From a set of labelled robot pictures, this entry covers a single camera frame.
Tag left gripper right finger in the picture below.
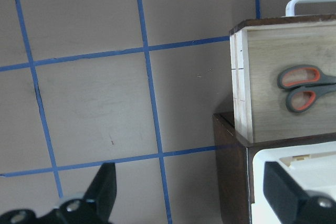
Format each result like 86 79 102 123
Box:
262 161 336 224

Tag white plastic tray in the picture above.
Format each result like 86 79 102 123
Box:
251 142 335 223

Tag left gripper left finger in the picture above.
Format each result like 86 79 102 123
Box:
82 163 117 223

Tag wooden drawer with white handle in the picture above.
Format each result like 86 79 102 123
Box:
229 0 335 143

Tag orange grey handled scissors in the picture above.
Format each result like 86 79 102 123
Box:
277 65 335 113

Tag dark wooden drawer cabinet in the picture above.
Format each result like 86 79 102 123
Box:
213 112 335 223

